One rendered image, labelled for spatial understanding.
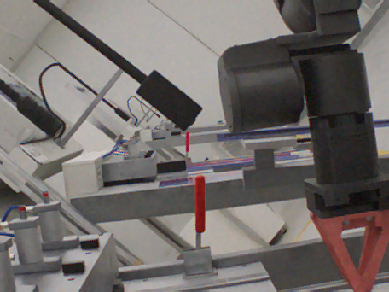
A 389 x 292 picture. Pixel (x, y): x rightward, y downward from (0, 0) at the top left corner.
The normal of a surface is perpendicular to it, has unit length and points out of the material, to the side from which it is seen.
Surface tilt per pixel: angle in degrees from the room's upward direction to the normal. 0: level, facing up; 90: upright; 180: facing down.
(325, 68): 74
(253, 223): 90
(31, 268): 90
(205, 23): 90
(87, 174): 90
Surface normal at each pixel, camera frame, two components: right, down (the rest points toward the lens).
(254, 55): 0.01, -0.02
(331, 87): -0.35, 0.09
